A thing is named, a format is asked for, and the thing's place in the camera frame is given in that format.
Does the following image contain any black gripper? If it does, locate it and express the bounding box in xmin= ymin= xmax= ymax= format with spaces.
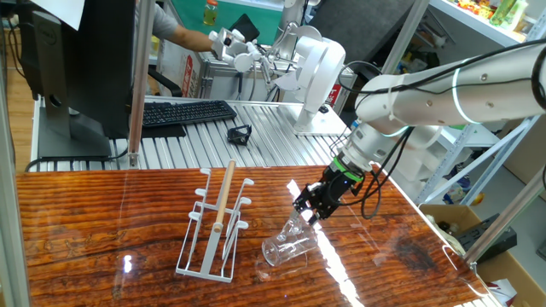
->
xmin=292 ymin=166 xmax=363 ymax=227

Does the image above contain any clear glass cup with handle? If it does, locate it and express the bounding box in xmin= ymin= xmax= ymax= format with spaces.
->
xmin=261 ymin=215 xmax=320 ymax=268

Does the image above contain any person bare forearm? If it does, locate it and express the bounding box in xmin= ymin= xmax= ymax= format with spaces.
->
xmin=164 ymin=20 xmax=214 ymax=53

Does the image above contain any small black phone holder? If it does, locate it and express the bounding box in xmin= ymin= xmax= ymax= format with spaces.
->
xmin=226 ymin=124 xmax=253 ymax=147

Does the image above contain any white haptic control device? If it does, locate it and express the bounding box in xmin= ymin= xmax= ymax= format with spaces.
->
xmin=207 ymin=24 xmax=355 ymax=137

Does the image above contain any aluminium equipment case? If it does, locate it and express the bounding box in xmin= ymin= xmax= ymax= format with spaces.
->
xmin=198 ymin=57 xmax=299 ymax=103

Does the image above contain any black keyboard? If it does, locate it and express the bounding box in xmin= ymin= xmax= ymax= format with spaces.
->
xmin=142 ymin=100 xmax=238 ymax=129

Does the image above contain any white box red label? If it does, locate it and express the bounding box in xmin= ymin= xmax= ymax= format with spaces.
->
xmin=160 ymin=40 xmax=201 ymax=99

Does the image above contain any black chair armrest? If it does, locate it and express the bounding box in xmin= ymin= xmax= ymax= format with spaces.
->
xmin=147 ymin=66 xmax=183 ymax=98

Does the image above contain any black electronic box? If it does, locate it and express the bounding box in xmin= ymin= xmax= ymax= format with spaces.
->
xmin=456 ymin=212 xmax=518 ymax=264

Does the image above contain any black tablet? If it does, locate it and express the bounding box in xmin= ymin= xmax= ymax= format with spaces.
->
xmin=229 ymin=13 xmax=260 ymax=43

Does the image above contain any dark grey board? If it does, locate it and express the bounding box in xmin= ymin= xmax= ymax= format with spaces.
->
xmin=306 ymin=0 xmax=417 ymax=80

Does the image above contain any glossy wood grain mat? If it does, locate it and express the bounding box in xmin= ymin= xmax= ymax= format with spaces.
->
xmin=15 ymin=164 xmax=491 ymax=307

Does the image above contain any brown cardboard box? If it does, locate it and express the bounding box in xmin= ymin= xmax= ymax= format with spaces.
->
xmin=420 ymin=203 xmax=546 ymax=307

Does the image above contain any green bottle orange cap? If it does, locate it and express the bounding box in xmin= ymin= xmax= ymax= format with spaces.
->
xmin=202 ymin=0 xmax=219 ymax=26

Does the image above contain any black computer monitor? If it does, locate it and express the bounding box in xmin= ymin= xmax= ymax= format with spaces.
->
xmin=16 ymin=0 xmax=137 ymax=159

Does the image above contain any white paper sheet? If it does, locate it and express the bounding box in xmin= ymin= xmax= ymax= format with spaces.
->
xmin=33 ymin=0 xmax=89 ymax=31

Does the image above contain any white wire cup rack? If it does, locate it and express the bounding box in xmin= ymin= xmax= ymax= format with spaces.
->
xmin=175 ymin=159 xmax=256 ymax=284

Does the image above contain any aluminium frame post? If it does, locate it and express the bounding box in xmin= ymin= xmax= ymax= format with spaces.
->
xmin=462 ymin=168 xmax=546 ymax=268
xmin=127 ymin=0 xmax=157 ymax=168
xmin=0 ymin=76 xmax=31 ymax=307
xmin=381 ymin=0 xmax=431 ymax=76

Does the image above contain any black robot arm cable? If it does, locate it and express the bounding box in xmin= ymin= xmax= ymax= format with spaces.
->
xmin=330 ymin=38 xmax=546 ymax=221

